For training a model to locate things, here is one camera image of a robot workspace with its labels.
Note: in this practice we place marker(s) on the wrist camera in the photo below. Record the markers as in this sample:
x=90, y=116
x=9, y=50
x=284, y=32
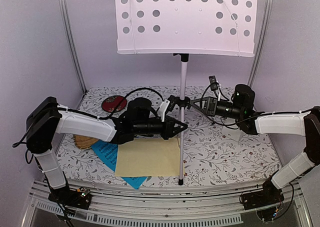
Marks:
x=166, y=106
x=215, y=87

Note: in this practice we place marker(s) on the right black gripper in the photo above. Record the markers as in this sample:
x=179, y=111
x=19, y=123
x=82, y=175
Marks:
x=209, y=105

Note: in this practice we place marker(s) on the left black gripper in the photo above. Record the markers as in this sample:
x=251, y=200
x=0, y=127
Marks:
x=170, y=130

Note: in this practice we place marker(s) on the woven bamboo tray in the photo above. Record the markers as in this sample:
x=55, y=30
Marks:
x=84, y=142

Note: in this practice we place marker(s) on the front aluminium rail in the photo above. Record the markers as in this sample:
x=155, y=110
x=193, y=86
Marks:
x=180, y=206

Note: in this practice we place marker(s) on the yellow sheet music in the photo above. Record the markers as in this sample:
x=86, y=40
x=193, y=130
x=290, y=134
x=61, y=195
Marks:
x=148, y=157

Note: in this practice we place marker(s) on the aluminium frame post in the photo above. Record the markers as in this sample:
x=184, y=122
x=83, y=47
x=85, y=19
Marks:
x=71, y=44
x=265, y=19

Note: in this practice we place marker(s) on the white metronome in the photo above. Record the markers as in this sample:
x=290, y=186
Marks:
x=236, y=135

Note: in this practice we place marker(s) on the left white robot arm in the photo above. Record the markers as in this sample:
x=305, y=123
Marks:
x=49, y=118

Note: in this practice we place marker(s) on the red floral plate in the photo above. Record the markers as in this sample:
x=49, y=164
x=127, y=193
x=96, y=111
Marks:
x=117, y=102

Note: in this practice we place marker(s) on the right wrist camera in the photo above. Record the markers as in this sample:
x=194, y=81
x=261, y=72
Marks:
x=215, y=87

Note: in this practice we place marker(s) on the silver tripod music stand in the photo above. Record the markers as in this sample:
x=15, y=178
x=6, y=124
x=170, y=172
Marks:
x=186, y=27

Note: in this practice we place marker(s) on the blue paper sheet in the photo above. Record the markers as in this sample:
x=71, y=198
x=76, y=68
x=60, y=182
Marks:
x=108, y=153

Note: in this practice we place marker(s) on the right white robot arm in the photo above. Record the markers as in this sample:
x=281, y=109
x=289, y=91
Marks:
x=303, y=124

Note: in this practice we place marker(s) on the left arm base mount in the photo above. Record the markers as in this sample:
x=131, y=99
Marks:
x=79, y=198

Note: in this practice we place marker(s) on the left aluminium frame post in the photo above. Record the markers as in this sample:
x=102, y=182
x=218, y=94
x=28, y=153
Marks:
x=71, y=44

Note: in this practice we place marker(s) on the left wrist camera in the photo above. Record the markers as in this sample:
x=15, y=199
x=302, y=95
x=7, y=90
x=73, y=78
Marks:
x=166, y=106

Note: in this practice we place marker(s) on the floral table mat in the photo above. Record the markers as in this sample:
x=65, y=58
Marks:
x=210, y=158

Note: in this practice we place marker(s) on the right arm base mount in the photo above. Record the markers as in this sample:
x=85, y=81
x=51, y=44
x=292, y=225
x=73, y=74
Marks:
x=269, y=195

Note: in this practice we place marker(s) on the right aluminium frame post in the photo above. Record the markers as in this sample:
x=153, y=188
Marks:
x=265, y=19

